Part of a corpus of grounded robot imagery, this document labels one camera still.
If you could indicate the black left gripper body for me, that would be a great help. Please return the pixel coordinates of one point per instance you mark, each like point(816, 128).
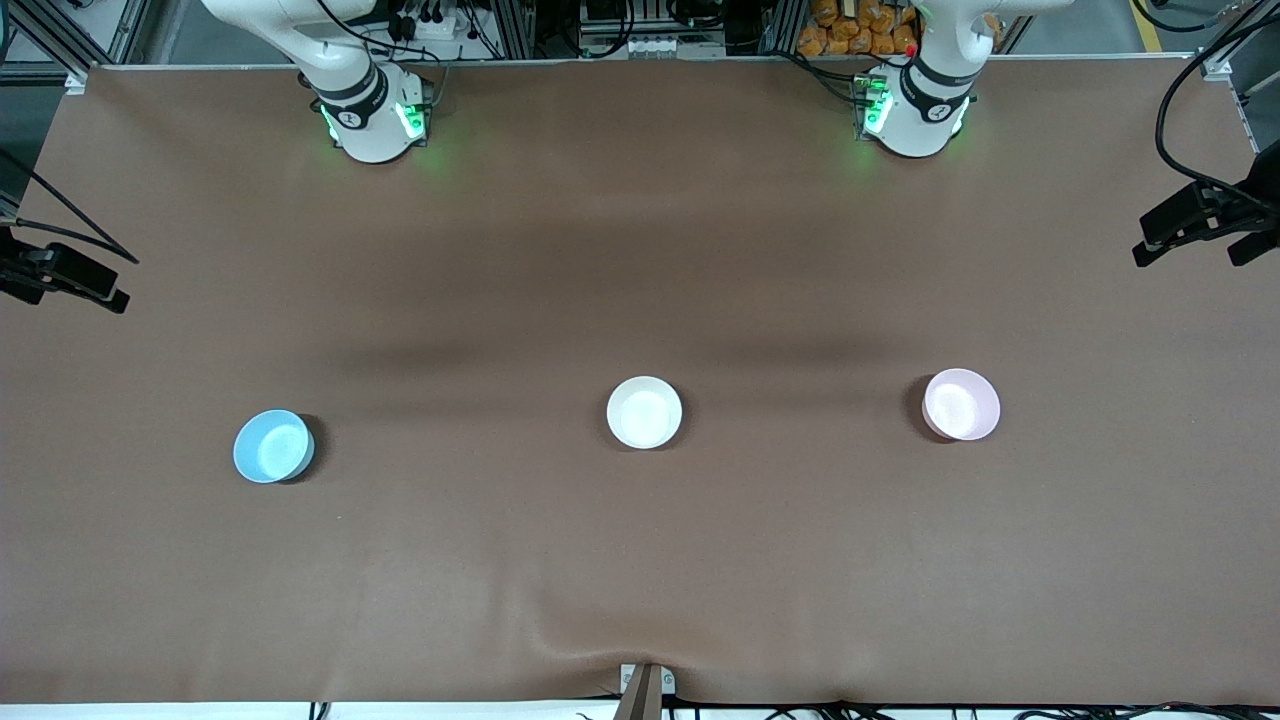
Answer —
point(1262, 187)

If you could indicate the blue plastic bowl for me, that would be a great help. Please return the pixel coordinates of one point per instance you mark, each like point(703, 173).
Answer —
point(272, 447)

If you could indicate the pink plastic cup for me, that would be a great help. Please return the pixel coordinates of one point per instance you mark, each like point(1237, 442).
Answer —
point(961, 404)

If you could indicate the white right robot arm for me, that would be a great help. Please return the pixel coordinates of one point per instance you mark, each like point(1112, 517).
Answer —
point(370, 130)

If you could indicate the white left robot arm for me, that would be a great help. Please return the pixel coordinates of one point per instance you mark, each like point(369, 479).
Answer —
point(915, 130)

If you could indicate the white plastic bowl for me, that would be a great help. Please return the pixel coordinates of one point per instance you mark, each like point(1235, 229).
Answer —
point(644, 412)

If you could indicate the orange packed goods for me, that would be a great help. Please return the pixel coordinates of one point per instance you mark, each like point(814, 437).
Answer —
point(860, 25)

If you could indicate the white power strip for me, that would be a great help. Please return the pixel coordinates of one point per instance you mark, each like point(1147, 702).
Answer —
point(432, 26)

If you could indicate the brown table cloth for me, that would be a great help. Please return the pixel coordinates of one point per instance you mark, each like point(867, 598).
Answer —
point(640, 250)

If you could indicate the aluminium frame profile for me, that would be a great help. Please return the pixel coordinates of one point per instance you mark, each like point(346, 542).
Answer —
point(1255, 90)
point(60, 35)

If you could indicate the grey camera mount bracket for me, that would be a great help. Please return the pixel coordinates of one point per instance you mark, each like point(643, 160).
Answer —
point(645, 692)

